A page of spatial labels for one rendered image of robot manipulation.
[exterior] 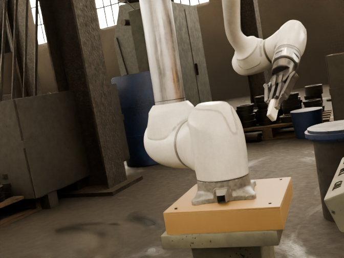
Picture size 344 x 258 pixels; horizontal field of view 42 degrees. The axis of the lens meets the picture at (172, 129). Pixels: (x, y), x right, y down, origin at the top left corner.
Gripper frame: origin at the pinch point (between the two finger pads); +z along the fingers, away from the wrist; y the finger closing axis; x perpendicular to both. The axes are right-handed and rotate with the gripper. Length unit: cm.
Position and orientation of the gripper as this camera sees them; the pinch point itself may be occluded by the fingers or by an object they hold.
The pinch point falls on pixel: (273, 109)
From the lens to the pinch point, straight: 143.7
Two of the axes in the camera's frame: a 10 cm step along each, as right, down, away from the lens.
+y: 6.5, -2.7, -7.1
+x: 6.9, 6.0, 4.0
